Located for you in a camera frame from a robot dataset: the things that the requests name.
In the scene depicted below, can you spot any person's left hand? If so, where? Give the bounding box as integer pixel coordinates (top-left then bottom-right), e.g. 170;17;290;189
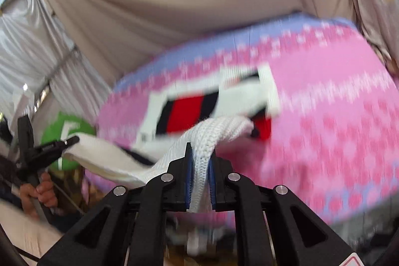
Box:
19;172;59;217

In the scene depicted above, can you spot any white satin curtain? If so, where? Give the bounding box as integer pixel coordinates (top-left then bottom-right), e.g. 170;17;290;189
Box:
0;0;110;129

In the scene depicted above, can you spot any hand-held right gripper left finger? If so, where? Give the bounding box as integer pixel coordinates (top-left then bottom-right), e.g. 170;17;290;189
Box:
37;142;194;266

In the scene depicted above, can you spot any white knitted striped sweater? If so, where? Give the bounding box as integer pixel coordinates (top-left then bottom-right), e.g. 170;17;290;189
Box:
62;64;282;214

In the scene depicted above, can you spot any camouflage patterned cloth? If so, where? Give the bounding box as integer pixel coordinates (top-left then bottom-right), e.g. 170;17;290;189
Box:
51;166;105;218

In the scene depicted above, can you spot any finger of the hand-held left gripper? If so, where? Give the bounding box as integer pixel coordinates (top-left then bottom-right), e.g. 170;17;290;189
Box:
17;116;34;161
31;136;80;162

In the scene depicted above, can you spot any green round cushion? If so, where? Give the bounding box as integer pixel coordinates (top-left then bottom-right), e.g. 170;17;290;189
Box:
40;113;97;171

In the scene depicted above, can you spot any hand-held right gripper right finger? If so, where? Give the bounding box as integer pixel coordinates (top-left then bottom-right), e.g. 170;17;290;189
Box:
209;150;369;266

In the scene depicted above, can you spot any pink patterned blanket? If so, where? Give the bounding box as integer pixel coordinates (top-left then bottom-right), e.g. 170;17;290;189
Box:
84;13;399;227

